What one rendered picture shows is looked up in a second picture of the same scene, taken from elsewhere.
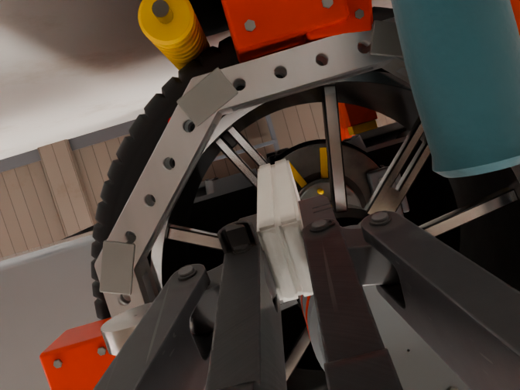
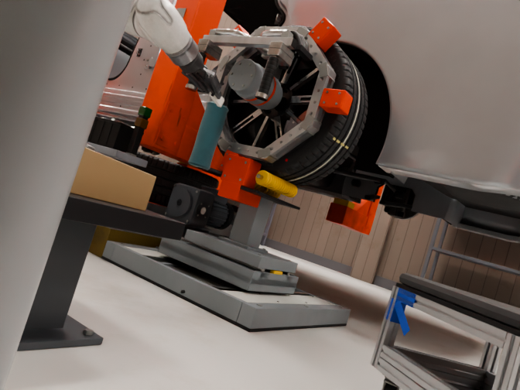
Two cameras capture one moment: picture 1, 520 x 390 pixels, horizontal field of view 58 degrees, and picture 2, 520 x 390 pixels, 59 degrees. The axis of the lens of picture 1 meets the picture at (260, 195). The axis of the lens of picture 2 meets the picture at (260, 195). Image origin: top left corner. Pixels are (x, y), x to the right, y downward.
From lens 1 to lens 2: 144 cm
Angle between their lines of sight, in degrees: 36
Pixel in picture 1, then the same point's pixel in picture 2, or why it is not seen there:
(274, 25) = (241, 159)
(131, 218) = (296, 132)
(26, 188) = not seen: outside the picture
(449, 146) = (220, 110)
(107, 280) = (310, 120)
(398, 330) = (241, 79)
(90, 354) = (327, 102)
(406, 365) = (243, 71)
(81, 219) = not seen: outside the picture
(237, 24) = (248, 164)
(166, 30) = (263, 173)
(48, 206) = not seen: outside the picture
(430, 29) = (210, 131)
